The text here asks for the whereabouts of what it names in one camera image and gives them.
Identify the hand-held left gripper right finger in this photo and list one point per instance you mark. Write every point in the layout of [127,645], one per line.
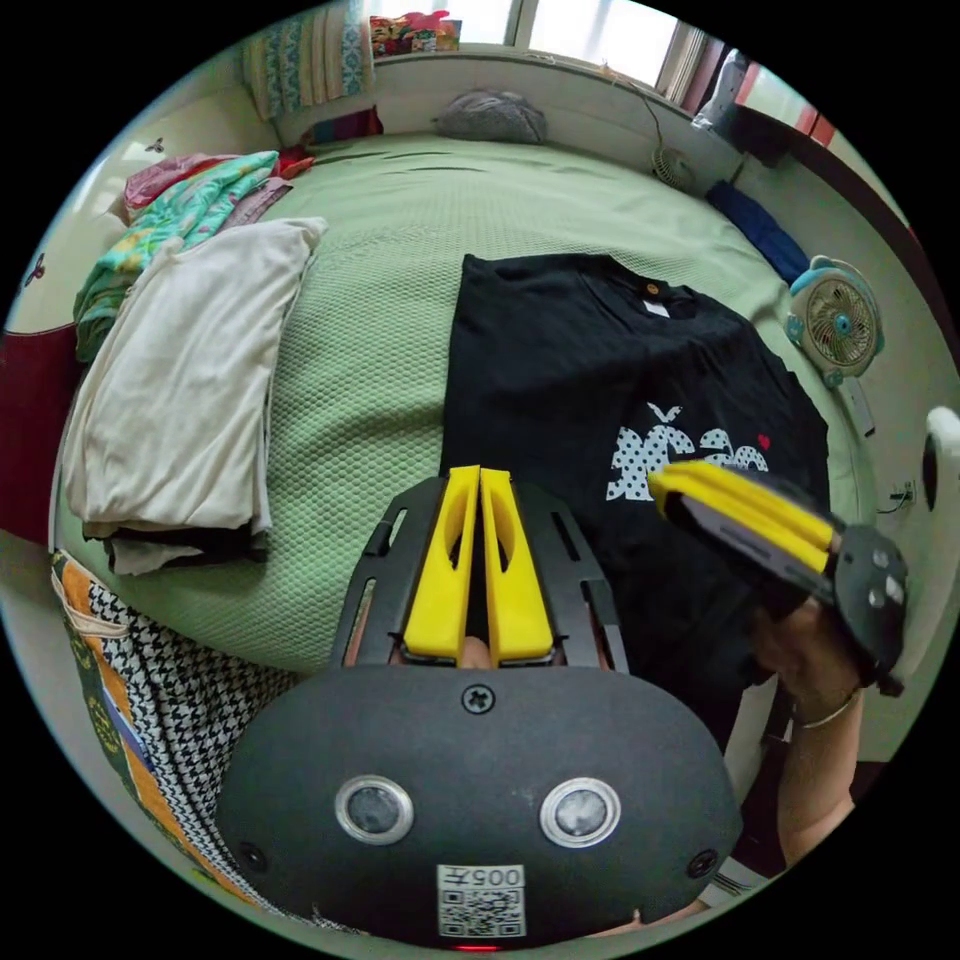
[517,600]

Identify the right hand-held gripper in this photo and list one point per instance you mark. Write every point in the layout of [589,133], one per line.
[874,600]

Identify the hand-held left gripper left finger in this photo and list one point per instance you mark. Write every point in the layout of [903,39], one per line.
[439,585]

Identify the person's right forearm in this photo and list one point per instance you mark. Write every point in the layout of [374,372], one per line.
[817,780]

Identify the black t-shirt with dotted print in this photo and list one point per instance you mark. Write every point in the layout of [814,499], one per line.
[585,360]

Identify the person's left hand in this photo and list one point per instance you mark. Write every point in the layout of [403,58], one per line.
[475,654]

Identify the person's right hand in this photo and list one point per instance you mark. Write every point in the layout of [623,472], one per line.
[810,660]

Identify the grey remote control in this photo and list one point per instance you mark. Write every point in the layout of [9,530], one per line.
[862,409]

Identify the blue and white fan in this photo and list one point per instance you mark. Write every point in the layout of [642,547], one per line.
[836,322]

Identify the bed with green mat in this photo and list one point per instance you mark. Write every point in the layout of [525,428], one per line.
[375,337]

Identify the blue garment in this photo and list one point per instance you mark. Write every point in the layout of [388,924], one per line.
[757,225]

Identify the pile of clothes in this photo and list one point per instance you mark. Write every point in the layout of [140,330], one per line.
[172,390]

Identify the small white fan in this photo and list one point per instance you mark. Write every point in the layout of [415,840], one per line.
[671,166]

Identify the folded floral quilt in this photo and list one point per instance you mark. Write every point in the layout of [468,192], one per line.
[187,206]

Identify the grey pillow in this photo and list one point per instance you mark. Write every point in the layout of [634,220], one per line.
[491,116]

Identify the window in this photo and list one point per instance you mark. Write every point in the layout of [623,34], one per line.
[592,30]

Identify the striped curtain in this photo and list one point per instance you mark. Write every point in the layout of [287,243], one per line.
[307,64]

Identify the colourful carton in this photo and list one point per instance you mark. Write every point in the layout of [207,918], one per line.
[412,34]

